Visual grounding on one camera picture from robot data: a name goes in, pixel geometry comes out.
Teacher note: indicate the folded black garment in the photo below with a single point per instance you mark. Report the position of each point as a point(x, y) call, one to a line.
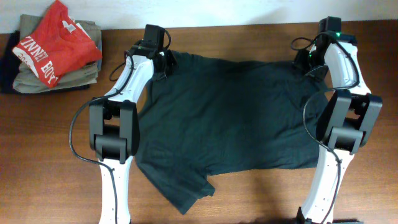
point(10, 69)

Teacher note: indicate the folded light blue garment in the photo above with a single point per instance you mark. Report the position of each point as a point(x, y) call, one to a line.
point(99, 59)

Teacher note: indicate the red printed t-shirt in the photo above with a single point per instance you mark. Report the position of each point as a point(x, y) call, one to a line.
point(57, 46)

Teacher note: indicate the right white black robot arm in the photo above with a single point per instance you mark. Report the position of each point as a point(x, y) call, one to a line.
point(344, 126)

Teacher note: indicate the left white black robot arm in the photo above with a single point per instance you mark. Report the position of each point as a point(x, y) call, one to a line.
point(114, 128)

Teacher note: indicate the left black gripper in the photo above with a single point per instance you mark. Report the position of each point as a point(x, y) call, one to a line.
point(171, 60)

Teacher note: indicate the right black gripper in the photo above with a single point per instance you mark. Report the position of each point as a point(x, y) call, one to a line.
point(298, 61)

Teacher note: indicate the dark green Nike t-shirt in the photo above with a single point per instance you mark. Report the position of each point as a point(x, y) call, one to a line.
point(214, 116)

